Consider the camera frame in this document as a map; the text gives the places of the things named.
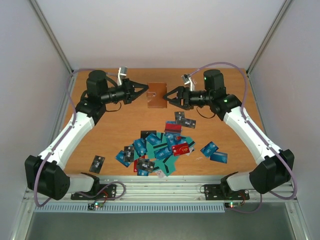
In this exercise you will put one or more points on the blue card right upper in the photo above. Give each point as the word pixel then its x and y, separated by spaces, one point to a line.
pixel 209 149

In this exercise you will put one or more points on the black card top upper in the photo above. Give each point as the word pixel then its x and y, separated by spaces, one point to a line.
pixel 178 116

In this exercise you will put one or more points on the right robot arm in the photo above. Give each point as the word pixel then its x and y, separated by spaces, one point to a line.
pixel 273 165

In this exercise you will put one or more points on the right controller board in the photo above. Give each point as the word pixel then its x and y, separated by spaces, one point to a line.
pixel 232 205

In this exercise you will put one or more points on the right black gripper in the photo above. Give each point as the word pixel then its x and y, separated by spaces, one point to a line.
pixel 185 97

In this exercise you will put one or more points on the black plain card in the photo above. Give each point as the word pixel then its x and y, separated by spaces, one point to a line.
pixel 145 133

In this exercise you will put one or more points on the teal striped card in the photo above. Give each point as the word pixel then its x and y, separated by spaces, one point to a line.
pixel 159 141

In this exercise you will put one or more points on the brown leather card holder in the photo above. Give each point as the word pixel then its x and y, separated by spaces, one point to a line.
pixel 155 95

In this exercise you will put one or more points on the red gold VIP card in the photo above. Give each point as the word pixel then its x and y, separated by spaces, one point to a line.
pixel 180 149

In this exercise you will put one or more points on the grey slotted cable duct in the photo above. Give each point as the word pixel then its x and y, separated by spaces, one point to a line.
pixel 132 208

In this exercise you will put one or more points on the blue card pile centre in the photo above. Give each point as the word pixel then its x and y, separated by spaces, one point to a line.
pixel 140 147

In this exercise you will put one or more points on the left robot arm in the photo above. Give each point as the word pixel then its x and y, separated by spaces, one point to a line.
pixel 45 172

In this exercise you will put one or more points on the blue card far right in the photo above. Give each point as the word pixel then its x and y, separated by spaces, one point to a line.
pixel 219 157

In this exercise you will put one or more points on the black VIP card bottom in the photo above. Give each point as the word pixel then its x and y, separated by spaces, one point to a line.
pixel 145 165

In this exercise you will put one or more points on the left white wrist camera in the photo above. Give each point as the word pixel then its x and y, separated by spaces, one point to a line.
pixel 122 74

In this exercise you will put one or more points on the dark red card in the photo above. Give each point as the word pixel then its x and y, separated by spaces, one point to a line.
pixel 173 128

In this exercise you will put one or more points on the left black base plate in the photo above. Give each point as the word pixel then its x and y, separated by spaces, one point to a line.
pixel 110 192

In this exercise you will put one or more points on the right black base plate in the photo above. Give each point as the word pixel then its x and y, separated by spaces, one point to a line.
pixel 214 192

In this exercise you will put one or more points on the teal card pile bottom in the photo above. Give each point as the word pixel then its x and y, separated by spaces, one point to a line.
pixel 166 168

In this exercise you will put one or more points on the black vip card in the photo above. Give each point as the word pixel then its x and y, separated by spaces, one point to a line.
pixel 186 122
pixel 129 152
pixel 145 165
pixel 97 164

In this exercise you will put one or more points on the aluminium frame rails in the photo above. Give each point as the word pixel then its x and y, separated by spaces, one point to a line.
pixel 181 188

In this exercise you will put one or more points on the left controller board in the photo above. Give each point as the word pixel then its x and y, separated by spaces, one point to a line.
pixel 96 206

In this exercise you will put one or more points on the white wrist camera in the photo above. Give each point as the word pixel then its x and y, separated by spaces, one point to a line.
pixel 189 81
pixel 122 74

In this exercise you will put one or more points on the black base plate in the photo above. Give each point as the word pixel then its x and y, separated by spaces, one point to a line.
pixel 214 192
pixel 110 192

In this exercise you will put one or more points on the controller board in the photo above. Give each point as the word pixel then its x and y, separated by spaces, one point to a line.
pixel 232 205
pixel 96 206

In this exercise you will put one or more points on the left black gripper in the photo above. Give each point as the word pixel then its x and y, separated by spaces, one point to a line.
pixel 129 86

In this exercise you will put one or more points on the blue card left edge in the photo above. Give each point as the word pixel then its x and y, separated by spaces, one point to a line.
pixel 120 158

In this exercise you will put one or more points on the black VIP card top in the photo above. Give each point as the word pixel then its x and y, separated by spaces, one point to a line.
pixel 186 122

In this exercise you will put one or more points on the black VIP card far left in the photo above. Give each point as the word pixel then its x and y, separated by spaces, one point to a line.
pixel 97 164

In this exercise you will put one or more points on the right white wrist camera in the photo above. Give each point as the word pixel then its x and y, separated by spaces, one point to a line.
pixel 189 81

